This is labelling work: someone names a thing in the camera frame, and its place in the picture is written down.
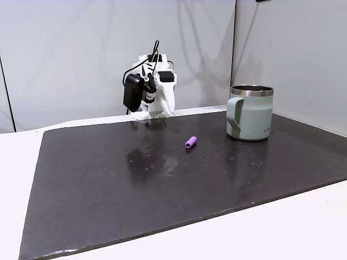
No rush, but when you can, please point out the purple ribbed pen grip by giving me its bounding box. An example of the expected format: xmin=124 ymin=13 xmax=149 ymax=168
xmin=185 ymin=135 xmax=198 ymax=149

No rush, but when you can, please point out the pale green steel mug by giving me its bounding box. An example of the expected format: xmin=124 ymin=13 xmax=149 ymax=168
xmin=226 ymin=85 xmax=274 ymax=141

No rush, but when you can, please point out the dark brown table mat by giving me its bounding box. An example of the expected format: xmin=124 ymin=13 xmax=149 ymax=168
xmin=18 ymin=109 xmax=347 ymax=260

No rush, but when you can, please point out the black camera cable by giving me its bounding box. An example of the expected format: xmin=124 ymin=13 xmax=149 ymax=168
xmin=121 ymin=40 xmax=160 ymax=116

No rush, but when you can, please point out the black oval camera box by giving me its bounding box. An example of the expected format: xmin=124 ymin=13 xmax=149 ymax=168
xmin=123 ymin=73 xmax=146 ymax=113

